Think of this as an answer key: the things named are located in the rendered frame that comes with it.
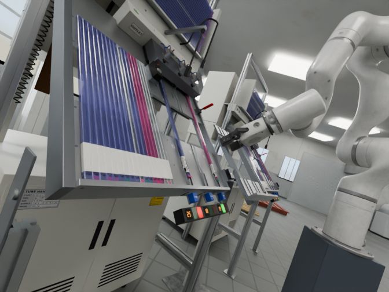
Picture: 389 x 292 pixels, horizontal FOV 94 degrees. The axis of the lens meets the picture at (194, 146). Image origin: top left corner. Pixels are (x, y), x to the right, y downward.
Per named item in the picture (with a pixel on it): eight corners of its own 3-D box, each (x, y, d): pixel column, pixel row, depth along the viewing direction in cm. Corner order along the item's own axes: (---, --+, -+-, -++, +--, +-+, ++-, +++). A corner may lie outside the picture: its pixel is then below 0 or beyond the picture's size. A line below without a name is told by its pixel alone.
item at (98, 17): (194, 128, 102) (202, 123, 100) (61, 55, 48) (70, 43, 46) (179, 84, 115) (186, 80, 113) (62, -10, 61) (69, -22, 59)
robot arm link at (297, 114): (277, 121, 66) (268, 105, 61) (316, 102, 61) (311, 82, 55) (286, 138, 61) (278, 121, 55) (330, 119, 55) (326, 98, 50)
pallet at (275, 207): (247, 194, 624) (248, 190, 624) (273, 204, 610) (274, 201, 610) (254, 204, 493) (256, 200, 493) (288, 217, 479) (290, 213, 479)
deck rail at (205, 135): (219, 194, 88) (230, 190, 86) (217, 195, 87) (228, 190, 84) (181, 86, 117) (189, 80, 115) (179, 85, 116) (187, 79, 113)
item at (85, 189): (217, 195, 87) (230, 189, 84) (57, 200, 32) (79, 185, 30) (216, 192, 87) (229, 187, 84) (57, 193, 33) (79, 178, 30)
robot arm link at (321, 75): (327, 75, 71) (286, 137, 68) (321, 39, 61) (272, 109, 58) (356, 75, 64) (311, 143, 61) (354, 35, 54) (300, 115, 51)
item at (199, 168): (221, 190, 86) (227, 188, 85) (65, 188, 32) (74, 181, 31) (208, 154, 94) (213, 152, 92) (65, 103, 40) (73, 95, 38)
